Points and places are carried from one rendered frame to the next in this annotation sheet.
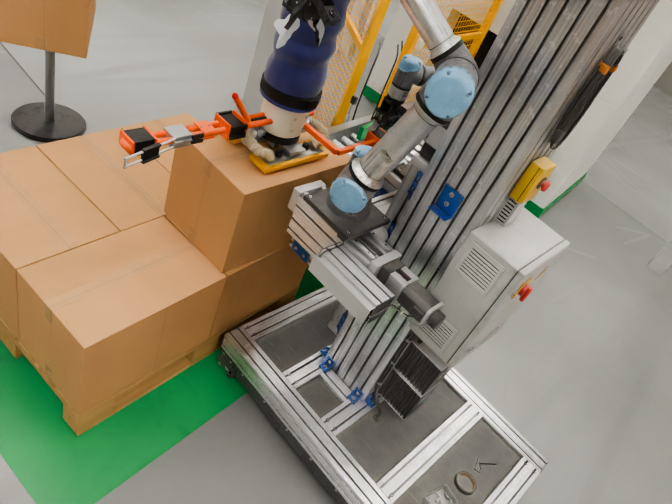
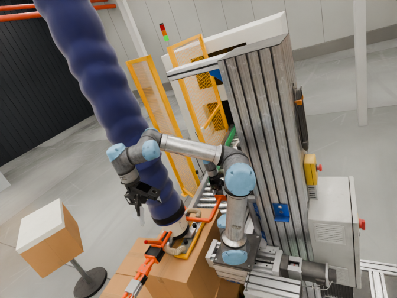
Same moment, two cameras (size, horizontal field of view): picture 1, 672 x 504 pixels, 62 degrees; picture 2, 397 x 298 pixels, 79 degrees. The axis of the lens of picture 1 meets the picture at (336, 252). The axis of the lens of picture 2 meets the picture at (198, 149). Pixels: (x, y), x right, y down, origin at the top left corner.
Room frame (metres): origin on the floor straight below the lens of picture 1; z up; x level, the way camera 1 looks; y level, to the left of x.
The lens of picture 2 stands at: (0.60, -0.04, 2.16)
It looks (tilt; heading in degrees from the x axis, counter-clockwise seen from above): 25 degrees down; 5
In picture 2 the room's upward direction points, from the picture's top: 20 degrees counter-clockwise
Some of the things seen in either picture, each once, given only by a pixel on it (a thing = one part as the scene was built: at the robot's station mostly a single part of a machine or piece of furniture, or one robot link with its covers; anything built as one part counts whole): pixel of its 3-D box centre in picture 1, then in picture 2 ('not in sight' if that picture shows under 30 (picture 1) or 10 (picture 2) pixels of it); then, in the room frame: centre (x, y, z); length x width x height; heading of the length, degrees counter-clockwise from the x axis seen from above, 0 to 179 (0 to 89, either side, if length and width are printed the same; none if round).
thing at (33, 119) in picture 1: (49, 77); (77, 266); (2.58, 1.87, 0.31); 0.40 x 0.40 x 0.62
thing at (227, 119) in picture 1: (230, 125); (154, 253); (1.66, 0.52, 1.08); 0.10 x 0.08 x 0.06; 62
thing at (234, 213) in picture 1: (259, 186); (189, 256); (1.88, 0.40, 0.74); 0.60 x 0.40 x 0.40; 152
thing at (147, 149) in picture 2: not in sight; (145, 150); (1.47, 0.23, 1.82); 0.11 x 0.11 x 0.08; 86
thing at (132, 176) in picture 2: not in sight; (128, 175); (1.46, 0.34, 1.74); 0.08 x 0.08 x 0.05
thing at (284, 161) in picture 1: (291, 152); (190, 234); (1.84, 0.31, 0.98); 0.34 x 0.10 x 0.05; 152
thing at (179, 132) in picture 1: (177, 136); (133, 288); (1.47, 0.62, 1.08); 0.07 x 0.07 x 0.04; 62
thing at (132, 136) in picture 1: (138, 141); not in sight; (1.36, 0.69, 1.08); 0.08 x 0.07 x 0.05; 152
